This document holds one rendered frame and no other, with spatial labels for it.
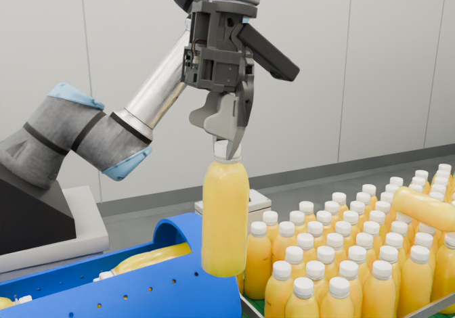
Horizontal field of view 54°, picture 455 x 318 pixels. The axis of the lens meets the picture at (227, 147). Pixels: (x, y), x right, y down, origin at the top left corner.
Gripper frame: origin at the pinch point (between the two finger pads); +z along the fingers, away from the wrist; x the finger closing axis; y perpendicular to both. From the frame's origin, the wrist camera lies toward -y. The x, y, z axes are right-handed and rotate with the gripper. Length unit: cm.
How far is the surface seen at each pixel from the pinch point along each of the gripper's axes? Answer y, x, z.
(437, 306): -61, -5, 37
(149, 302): 7.7, -5.6, 27.7
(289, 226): -35, -31, 27
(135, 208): -60, -284, 118
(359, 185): -268, -259, 92
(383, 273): -43, -6, 27
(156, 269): 6.0, -9.1, 23.8
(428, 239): -62, -11, 23
